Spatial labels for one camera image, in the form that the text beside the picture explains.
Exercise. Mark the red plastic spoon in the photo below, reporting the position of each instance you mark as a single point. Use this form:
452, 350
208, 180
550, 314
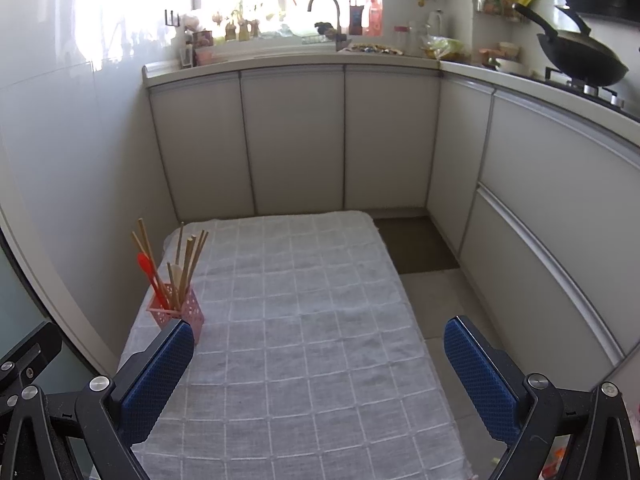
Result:
150, 275

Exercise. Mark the cream plastic spoon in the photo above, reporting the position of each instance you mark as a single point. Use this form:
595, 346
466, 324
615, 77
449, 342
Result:
175, 275

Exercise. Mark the jar with red lid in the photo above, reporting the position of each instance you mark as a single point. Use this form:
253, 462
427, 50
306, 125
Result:
400, 37

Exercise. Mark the grey checked tablecloth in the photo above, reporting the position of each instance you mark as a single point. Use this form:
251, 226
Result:
300, 335

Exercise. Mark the curved metal faucet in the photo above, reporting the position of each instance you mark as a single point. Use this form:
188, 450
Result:
337, 20

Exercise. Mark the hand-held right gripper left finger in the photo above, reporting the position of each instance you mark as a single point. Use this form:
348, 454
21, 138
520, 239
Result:
157, 375

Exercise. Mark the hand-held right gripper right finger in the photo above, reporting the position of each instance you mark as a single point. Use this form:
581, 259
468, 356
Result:
480, 375

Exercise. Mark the dark pouch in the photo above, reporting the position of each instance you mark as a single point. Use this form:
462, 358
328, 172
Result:
355, 17

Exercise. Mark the pink perforated utensil holder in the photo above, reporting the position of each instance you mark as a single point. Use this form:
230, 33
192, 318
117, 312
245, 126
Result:
192, 312

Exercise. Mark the napa cabbage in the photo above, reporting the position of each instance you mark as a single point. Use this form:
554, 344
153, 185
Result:
445, 49

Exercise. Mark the black wok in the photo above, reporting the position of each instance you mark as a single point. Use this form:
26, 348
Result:
580, 60

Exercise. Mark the clear plastic bottle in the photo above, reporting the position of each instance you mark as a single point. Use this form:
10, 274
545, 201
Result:
434, 27

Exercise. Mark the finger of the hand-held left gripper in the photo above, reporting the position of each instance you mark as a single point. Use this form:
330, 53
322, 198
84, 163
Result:
35, 347

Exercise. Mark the red dish soap bottle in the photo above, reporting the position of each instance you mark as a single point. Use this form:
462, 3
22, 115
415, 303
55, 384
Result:
372, 17

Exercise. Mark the white drawer front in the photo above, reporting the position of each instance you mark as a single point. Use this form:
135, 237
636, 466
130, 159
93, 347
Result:
560, 185
525, 285

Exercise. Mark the gas stove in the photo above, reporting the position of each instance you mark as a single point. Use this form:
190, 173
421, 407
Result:
600, 92

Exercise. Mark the white kitchen countertop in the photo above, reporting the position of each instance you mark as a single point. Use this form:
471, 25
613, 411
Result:
280, 57

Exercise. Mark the row of windowsill bottles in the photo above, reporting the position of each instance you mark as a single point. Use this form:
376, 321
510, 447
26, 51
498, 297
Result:
240, 27

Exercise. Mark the white cabinet door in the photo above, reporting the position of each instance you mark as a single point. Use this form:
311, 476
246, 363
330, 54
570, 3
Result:
457, 160
292, 140
200, 150
390, 135

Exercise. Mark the pink cup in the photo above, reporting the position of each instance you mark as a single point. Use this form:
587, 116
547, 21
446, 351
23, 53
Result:
205, 56

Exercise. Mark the bunch of wooden chopsticks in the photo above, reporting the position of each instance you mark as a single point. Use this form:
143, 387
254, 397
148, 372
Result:
192, 260

